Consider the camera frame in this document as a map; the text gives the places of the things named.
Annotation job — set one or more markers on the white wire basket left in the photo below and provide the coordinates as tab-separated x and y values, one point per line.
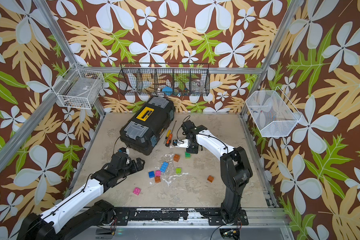
79	87

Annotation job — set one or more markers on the magenta lego brick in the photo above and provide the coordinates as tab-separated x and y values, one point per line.
137	191

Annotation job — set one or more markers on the black toolbox with yellow label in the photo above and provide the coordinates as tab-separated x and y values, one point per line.
144	130

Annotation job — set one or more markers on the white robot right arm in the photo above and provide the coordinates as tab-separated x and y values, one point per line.
235	167

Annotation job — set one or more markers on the white wire basket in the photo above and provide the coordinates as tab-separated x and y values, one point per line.
79	87
273	113

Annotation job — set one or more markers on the orange lego brick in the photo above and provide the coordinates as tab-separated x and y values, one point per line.
176	158
157	179
210	179

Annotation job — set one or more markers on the black wire basket back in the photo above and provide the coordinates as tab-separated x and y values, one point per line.
186	79

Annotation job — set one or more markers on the orange handled screwdriver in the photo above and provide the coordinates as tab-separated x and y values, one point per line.
168	141

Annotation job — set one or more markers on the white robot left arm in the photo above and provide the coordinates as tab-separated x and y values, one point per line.
65	220

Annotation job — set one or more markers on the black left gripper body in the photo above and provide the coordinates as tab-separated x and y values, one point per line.
130	168

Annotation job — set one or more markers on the yellow handled screwdriver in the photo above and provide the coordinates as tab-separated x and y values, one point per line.
170	131

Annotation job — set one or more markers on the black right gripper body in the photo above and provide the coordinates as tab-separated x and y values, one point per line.
191	148

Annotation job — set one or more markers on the pink small lego brick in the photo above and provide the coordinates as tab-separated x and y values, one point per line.
158	173

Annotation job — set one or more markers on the black mounting rail base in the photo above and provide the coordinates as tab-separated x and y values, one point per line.
208	216

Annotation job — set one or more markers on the light blue long lego brick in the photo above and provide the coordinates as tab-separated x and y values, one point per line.
164	167

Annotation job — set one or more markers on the white wire basket right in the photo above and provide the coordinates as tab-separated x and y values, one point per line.
273	113

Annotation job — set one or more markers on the blue object in basket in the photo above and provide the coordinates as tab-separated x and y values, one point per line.
167	90

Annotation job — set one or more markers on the dark blue lego brick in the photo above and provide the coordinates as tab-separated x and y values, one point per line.
151	174

